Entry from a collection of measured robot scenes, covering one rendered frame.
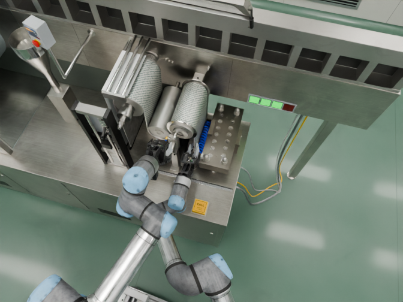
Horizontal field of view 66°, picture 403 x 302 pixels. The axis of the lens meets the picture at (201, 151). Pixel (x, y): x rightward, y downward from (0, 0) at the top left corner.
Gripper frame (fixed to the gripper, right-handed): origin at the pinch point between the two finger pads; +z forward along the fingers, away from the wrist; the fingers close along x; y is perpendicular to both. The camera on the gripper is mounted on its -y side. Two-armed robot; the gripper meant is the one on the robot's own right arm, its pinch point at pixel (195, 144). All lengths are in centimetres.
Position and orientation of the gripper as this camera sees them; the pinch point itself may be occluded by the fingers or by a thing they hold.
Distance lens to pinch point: 160.5
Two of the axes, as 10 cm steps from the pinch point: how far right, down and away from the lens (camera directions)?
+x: -9.6, -2.4, 1.0
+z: 2.6, -8.6, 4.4
